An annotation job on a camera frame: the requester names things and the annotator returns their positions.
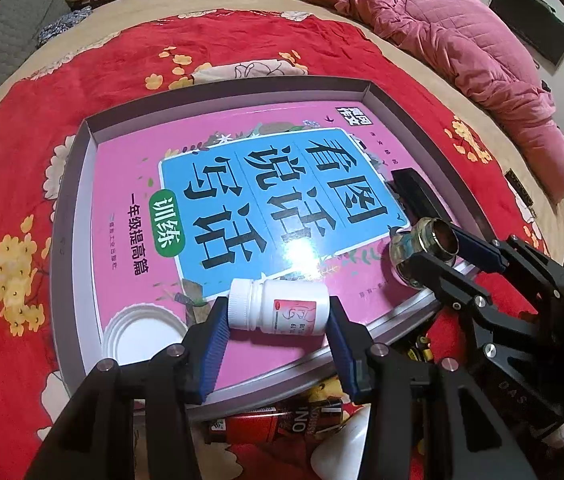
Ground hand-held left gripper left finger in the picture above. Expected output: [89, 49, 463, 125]
[24, 297, 230, 480]

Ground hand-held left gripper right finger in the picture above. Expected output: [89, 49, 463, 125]
[327, 296, 538, 480]

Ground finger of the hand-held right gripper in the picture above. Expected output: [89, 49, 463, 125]
[408, 252, 538, 342]
[449, 225, 564, 302]

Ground round glass jar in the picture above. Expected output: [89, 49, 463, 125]
[389, 217, 459, 288]

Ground black watch with yellow buttons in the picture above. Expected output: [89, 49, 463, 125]
[402, 335, 435, 363]

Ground white pill bottle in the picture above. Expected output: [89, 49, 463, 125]
[227, 279, 331, 336]

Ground white plastic lid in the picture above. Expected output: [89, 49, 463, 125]
[103, 306, 190, 363]

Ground black and gold lighter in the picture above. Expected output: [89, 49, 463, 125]
[391, 169, 445, 223]

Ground white earbud case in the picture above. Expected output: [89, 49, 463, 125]
[310, 412, 370, 480]

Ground grey cardboard box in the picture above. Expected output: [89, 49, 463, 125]
[49, 76, 493, 421]

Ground person's right hand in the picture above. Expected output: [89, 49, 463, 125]
[544, 417, 564, 450]

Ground black blanket label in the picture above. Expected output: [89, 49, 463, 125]
[504, 169, 534, 207]

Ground pink book with blue label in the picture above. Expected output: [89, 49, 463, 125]
[82, 105, 463, 401]

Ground beige bed sheet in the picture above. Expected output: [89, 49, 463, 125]
[0, 0, 564, 281]

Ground pink quilt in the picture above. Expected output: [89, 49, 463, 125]
[295, 0, 564, 204]

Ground black monitor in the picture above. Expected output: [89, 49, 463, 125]
[488, 0, 564, 67]

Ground red floral blanket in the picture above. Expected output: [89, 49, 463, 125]
[0, 10, 564, 480]

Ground blue patterned cloth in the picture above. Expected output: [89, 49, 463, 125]
[37, 7, 95, 43]

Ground grey quilted cover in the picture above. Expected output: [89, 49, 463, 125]
[0, 0, 70, 136]

